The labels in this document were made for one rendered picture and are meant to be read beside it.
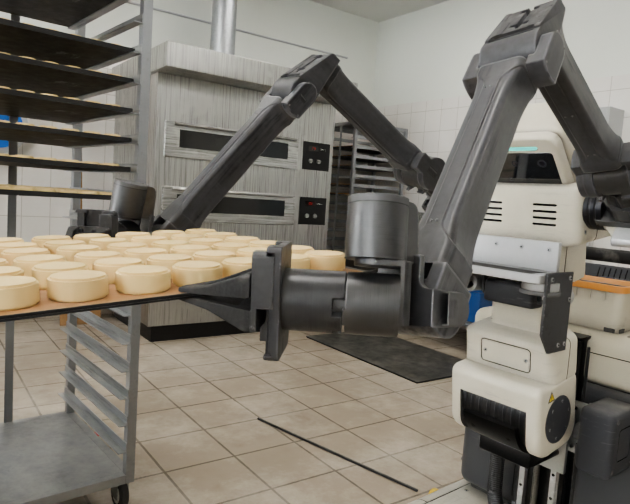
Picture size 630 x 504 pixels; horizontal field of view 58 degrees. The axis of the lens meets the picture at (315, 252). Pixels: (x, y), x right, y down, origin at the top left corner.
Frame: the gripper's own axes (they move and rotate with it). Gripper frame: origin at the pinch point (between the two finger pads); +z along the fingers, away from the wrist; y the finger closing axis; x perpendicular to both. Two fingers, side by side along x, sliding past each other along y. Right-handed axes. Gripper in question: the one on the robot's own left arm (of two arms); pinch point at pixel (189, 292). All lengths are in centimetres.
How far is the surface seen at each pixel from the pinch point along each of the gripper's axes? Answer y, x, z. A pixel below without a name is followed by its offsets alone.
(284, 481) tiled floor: 103, 154, 11
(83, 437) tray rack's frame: 86, 141, 85
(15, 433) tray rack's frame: 85, 138, 109
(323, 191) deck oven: -6, 418, 22
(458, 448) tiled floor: 105, 201, -62
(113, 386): 60, 127, 66
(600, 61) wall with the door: -109, 394, -178
